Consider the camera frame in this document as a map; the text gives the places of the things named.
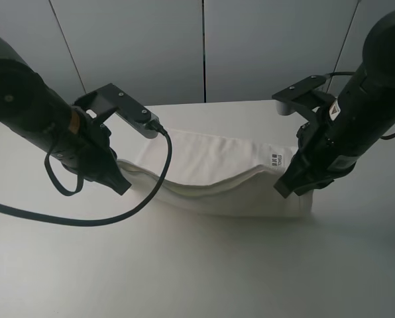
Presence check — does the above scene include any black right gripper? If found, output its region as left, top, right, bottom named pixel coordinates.
left=274, top=127, right=353, bottom=198

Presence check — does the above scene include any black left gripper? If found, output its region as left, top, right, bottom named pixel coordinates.
left=56, top=105, right=131, bottom=195

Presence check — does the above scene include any white towel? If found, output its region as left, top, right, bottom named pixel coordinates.
left=117, top=127, right=314, bottom=218

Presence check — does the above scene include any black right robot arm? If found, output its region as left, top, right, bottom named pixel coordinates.
left=272, top=10, right=395, bottom=198

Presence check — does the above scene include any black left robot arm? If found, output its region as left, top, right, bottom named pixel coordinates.
left=0, top=38, right=131, bottom=196

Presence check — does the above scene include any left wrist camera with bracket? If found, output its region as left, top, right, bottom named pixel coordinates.
left=74, top=83, right=160, bottom=139

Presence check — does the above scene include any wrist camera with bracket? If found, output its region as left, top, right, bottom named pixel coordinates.
left=272, top=74, right=336, bottom=123
left=74, top=83, right=160, bottom=139

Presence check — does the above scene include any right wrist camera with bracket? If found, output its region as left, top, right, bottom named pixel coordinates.
left=272, top=74, right=336, bottom=123

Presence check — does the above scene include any black left camera cable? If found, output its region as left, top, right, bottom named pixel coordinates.
left=0, top=121, right=174, bottom=228

